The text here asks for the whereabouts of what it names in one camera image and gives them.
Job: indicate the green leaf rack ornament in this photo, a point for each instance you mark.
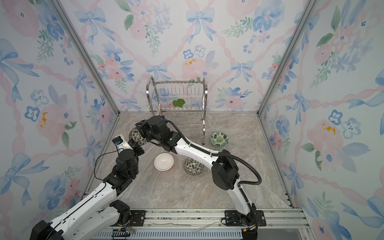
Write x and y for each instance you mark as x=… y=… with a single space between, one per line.
x=179 y=103

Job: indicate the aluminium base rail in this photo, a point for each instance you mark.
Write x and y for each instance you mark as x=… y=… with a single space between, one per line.
x=201 y=219

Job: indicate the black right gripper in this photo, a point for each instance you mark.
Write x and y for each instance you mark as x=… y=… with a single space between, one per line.
x=143 y=130

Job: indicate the aluminium corner post left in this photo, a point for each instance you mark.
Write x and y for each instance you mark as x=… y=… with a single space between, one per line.
x=80 y=47

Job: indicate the aluminium corner post right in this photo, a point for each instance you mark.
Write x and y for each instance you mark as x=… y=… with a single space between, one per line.
x=291 y=47

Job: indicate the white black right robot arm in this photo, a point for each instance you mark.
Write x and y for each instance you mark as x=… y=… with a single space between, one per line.
x=223 y=165

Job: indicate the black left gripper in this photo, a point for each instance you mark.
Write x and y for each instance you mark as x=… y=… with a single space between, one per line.
x=136 y=149

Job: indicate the steel wire dish rack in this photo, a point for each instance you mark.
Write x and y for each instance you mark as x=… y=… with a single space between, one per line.
x=191 y=119

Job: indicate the orange bowl white inside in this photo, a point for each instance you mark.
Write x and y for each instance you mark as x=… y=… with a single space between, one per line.
x=164 y=162

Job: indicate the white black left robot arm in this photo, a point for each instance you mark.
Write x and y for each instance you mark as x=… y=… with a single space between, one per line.
x=87 y=198

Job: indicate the green leaf pattern bowl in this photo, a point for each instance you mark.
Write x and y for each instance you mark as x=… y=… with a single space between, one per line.
x=219 y=139

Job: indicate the aluminium corner post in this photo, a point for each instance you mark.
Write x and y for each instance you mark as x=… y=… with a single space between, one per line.
x=291 y=47
x=80 y=47

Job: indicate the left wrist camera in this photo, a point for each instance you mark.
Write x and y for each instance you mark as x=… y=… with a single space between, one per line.
x=120 y=143

